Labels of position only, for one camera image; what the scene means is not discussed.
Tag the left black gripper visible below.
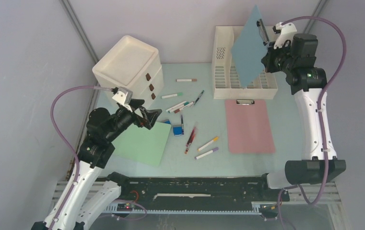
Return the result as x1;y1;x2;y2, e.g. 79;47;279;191
105;99;161;142

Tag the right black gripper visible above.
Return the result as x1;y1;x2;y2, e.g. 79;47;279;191
263;40;297;74

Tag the blue clipboard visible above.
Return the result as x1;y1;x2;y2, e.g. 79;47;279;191
231;5;267;88

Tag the green clipboard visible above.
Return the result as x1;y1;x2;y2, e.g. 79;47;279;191
112;122;171;166

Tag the cream three-drawer cabinet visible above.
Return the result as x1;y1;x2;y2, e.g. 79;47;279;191
92;35;164;109

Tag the pink clipboard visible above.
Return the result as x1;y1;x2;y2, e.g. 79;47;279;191
225;100;276;154

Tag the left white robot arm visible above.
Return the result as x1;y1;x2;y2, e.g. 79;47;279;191
32;99;162;230

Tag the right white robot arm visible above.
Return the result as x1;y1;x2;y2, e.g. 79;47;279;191
258;34;347;200

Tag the white marker maroon cap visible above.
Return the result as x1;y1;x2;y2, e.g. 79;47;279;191
174;102;194;114

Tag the white marker green cap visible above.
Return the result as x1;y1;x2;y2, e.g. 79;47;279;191
161;92;183;99

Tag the dark blue pen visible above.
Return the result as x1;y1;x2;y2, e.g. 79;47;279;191
180;115;184;135

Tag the white marker teal cap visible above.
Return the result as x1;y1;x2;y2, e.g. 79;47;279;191
166;101;189;113

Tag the red pen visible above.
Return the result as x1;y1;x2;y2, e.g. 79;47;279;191
184;123;198;154

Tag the white marker brown cap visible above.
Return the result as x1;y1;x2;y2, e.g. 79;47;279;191
176;79;197;82

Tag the black teal pen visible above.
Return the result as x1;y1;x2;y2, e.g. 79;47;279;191
193;90;205;105

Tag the white marker yellow cap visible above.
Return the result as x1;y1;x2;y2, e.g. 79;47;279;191
197;137;219;152

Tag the white marker purple cap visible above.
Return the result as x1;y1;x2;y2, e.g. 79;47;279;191
194;147;219;160

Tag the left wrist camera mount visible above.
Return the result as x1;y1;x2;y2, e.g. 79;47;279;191
111;87;133;112

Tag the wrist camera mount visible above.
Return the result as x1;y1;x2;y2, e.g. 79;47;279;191
111;87;133;112
273;22;297;49

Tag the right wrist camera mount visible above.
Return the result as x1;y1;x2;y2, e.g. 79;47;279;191
273;22;297;49

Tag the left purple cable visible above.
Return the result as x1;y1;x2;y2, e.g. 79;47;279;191
47;85;119;230

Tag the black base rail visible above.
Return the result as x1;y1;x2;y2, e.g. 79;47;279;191
105;172;290;217

